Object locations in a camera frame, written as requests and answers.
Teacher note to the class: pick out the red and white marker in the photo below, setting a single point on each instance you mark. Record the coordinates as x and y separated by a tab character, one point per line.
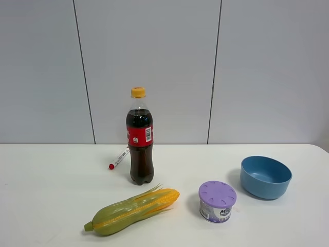
117	160

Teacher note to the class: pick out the cola bottle with yellow cap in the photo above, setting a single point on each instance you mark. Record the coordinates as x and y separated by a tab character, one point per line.
139	126

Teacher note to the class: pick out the blue bowl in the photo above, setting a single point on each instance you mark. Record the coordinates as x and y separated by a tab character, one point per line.
264	177

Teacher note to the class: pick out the toy corn cob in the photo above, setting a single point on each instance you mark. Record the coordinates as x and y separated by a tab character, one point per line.
118	216

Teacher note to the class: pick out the purple lidded air freshener can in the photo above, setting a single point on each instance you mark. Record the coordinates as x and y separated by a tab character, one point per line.
216	201

